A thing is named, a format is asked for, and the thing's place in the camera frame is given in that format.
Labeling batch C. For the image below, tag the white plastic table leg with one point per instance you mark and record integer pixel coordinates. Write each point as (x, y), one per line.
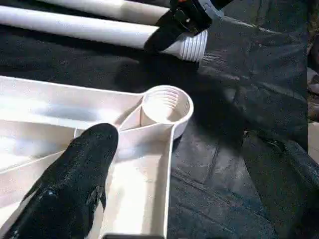
(75, 25)
(109, 7)

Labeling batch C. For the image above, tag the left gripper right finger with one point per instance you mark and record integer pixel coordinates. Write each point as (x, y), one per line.
(284, 184)

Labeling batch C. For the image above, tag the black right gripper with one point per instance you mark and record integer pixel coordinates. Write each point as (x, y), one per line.
(197, 7)

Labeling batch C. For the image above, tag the white plastic table top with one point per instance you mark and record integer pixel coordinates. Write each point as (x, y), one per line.
(60, 114)

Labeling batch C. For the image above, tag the black work mat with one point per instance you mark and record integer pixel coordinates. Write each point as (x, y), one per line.
(249, 99)

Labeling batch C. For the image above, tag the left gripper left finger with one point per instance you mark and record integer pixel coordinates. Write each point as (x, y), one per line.
(65, 189)

